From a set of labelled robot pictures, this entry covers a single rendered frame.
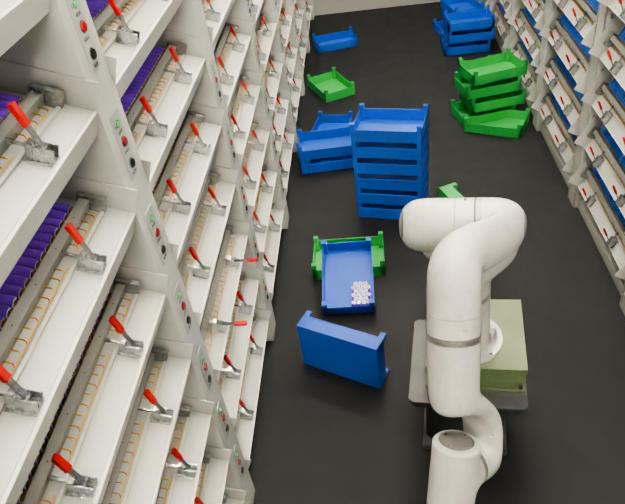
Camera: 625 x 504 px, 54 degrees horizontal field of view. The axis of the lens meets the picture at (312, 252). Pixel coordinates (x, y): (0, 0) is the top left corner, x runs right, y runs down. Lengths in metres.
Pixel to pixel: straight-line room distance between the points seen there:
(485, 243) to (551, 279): 1.53
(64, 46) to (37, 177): 0.23
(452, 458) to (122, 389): 0.57
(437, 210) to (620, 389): 1.28
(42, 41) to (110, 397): 0.57
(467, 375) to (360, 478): 0.99
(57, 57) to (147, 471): 0.74
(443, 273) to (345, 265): 1.54
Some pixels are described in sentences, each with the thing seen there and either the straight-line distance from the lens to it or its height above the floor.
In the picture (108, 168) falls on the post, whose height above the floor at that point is 1.21.
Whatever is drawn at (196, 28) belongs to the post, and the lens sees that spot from 1.73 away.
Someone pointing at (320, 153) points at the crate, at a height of 0.11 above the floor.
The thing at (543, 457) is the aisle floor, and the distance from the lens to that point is 2.07.
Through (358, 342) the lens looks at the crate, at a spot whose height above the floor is 0.20.
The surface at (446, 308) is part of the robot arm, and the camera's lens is 1.02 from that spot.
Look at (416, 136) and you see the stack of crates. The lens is 2.62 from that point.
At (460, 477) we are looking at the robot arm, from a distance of 1.15.
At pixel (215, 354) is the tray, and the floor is 0.52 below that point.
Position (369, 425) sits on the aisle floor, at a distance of 2.10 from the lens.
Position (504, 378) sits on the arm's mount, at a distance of 1.79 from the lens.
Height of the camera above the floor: 1.72
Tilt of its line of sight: 39 degrees down
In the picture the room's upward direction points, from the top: 9 degrees counter-clockwise
